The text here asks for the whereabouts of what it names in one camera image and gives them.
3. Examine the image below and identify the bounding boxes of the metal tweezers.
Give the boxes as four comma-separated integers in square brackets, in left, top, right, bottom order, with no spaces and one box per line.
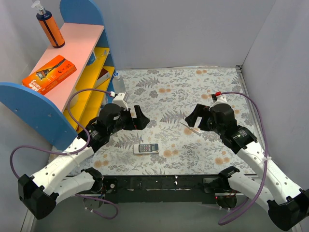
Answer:
[180,122,202,136]

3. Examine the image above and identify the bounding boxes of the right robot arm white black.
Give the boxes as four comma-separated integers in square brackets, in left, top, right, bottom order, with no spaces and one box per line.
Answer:
[185,103,309,231]

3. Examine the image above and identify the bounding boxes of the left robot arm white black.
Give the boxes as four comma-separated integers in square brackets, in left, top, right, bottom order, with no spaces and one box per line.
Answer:
[18,103,150,219]

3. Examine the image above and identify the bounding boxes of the clear plastic bottle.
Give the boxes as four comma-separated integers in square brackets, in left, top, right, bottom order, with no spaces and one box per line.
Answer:
[112,72,126,94]

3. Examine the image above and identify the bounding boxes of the floral table mat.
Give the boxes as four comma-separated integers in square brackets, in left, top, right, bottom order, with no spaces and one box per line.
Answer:
[48,68,268,176]

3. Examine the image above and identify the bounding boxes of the white box on shelf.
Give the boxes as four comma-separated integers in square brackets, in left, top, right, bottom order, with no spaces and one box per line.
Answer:
[94,68,111,88]

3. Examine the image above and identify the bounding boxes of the white jar under shelf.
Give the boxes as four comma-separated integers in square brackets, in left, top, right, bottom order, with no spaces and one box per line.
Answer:
[66,89,79,109]

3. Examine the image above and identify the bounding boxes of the blue pink yellow shelf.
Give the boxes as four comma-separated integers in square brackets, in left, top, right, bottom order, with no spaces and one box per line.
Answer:
[0,0,114,150]

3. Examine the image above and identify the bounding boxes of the orange razor box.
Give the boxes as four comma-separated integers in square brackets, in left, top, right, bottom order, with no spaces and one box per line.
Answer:
[22,55,76,95]

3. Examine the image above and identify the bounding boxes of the orange pump bottle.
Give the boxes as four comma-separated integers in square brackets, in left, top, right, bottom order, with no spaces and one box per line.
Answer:
[31,0,65,48]

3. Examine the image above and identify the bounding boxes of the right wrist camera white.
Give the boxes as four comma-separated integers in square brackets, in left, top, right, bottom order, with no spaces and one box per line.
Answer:
[211,92,227,103]

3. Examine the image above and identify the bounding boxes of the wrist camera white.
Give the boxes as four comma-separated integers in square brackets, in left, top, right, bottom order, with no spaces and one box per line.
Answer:
[112,92,128,109]
[211,92,227,103]

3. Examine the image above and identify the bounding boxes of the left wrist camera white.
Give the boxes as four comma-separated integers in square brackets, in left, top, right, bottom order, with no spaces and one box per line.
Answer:
[112,92,128,109]

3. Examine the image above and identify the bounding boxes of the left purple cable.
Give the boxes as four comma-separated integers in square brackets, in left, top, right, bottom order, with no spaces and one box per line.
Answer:
[10,88,119,220]

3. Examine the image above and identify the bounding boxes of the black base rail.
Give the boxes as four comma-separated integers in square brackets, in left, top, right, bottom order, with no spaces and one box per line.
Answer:
[74,174,242,208]

